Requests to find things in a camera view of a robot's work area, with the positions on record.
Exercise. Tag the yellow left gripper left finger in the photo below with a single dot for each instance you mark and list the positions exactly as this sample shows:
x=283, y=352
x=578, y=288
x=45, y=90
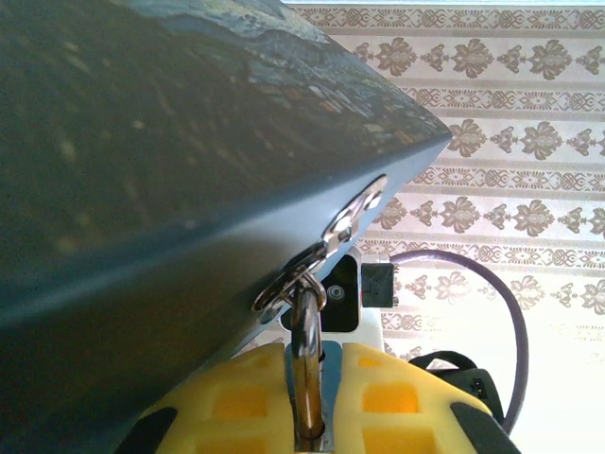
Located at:
x=236, y=402

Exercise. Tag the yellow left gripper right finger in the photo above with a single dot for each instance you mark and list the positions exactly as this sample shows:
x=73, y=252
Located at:
x=392, y=406

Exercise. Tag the blue starry night tin box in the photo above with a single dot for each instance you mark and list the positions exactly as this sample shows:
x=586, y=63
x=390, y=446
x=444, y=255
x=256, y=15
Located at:
x=142, y=142

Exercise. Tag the silver box hasp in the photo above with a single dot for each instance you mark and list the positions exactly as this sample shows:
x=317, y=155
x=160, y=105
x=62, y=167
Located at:
x=359, y=203

